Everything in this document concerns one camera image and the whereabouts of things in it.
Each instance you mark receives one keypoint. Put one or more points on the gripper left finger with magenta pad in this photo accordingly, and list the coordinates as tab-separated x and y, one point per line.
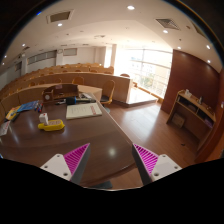
70	166

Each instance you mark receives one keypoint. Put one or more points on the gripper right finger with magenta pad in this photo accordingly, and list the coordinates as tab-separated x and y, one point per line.
151	166

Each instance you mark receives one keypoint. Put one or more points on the white charger plug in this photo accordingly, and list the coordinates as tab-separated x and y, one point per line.
43	118

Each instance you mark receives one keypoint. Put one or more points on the yellow power strip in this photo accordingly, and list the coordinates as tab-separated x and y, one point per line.
53	125

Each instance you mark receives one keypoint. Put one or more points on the cardboard box in shelf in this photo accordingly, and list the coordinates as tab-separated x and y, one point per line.
178	120

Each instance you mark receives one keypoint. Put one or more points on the white open book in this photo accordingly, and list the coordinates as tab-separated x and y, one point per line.
83	111

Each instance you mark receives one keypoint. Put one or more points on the wooden shelf cabinet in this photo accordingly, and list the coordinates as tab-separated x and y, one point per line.
199	117

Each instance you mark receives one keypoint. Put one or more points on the black device on desk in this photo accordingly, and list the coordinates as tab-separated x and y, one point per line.
75	100

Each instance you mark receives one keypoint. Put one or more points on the blue booklet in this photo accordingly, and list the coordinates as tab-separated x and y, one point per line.
28	106

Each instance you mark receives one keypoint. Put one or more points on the wooden desktop organizer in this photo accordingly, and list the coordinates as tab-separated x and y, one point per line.
59	91

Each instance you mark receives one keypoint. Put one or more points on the wooden office chair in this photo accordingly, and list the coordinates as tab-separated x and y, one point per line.
107	94

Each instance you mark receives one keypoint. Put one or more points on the white paper at desk edge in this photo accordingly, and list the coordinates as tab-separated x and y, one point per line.
4	128

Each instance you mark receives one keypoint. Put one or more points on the yellow booklet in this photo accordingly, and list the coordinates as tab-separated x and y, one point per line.
11	114

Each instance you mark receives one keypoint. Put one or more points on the large bright window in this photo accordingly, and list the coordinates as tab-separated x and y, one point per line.
149	69

